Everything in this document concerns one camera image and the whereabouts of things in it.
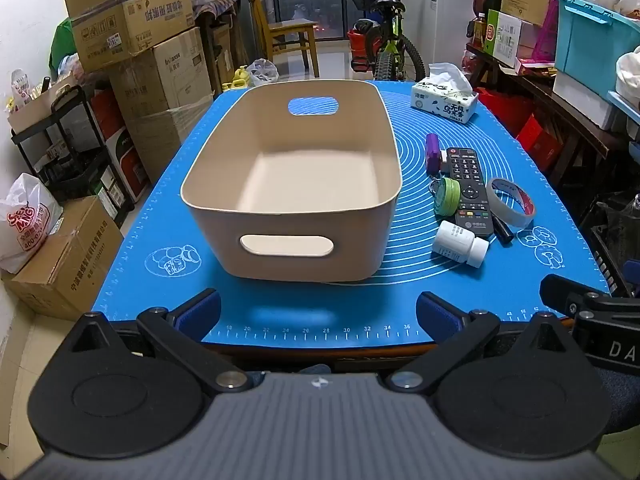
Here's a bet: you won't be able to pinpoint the open cardboard box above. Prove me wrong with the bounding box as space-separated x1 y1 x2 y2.
63 0 196 73

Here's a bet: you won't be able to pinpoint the brown cardboard box black print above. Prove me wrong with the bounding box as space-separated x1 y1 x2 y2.
2 196 124 322

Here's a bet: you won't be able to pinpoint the white foam box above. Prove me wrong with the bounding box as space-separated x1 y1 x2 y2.
552 67 627 129

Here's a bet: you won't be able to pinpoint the teal plastic storage box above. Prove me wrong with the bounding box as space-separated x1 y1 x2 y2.
554 0 640 99

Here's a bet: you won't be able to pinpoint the pink mesh basket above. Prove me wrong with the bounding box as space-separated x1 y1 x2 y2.
531 0 562 63

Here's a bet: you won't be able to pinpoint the red gift bags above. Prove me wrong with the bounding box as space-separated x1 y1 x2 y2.
472 87 562 172

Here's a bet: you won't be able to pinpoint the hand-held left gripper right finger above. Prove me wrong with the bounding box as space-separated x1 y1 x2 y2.
385 291 573 395

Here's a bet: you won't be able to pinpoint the small cardboard box on rack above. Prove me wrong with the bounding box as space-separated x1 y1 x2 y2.
7 77 77 134

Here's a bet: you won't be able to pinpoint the clear tape roll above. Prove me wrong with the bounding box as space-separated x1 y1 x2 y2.
486 178 537 229

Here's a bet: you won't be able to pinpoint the yellow plastic bottles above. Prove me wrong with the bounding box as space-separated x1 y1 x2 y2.
223 66 251 92

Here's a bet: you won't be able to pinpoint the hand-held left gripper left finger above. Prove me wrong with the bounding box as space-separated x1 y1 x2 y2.
67 287 254 393

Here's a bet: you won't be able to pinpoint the wooden chair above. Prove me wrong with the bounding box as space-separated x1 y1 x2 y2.
247 0 319 79

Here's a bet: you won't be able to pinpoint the black plastic crate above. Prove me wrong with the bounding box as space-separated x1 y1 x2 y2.
580 192 640 297

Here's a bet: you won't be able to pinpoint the green and black bicycle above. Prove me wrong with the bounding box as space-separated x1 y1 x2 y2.
325 0 427 82

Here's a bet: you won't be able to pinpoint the white plastic bag red print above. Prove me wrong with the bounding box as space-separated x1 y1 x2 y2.
0 173 64 274

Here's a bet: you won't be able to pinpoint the red container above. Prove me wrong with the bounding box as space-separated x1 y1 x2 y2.
347 20 385 74

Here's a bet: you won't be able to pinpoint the red and black appliance box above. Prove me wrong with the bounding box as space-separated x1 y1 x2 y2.
90 87 151 204

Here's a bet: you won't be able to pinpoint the purple small device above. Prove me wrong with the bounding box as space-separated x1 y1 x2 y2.
425 133 449 177

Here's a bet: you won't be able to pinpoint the dark wooden side desk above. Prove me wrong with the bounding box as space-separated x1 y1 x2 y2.
465 42 617 201

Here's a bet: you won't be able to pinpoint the large wrapped cardboard box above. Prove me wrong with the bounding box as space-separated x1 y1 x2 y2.
107 27 215 186

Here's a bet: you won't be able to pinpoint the white pill bottle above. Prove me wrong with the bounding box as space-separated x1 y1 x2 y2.
432 220 490 268

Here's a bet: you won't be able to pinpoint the beige plastic storage bin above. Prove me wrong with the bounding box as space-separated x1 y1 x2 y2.
180 81 403 283

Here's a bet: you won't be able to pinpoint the black marker pen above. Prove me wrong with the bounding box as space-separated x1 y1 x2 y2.
492 215 515 245

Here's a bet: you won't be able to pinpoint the blue silicone baking mat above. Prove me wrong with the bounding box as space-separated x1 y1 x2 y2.
91 79 612 346

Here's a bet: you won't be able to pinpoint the green round tin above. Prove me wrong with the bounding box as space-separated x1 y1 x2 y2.
429 176 461 217

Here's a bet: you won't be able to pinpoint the black remote control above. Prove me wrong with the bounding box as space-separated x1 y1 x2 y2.
444 147 496 239

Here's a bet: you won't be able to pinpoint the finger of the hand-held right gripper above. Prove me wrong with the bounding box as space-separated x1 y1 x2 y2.
539 273 613 320

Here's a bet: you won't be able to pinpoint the grey plastic bag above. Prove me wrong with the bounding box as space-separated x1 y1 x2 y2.
246 58 279 87

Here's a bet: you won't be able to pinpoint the black metal rack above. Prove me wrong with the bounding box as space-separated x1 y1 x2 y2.
11 85 133 226

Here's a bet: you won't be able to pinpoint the white and green carton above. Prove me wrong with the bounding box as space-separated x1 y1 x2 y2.
482 9 524 68

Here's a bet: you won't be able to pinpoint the white refrigerator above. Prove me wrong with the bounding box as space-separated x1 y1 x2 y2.
400 0 478 74

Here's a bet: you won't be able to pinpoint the white tissue pack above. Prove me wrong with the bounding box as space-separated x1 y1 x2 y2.
411 62 480 125

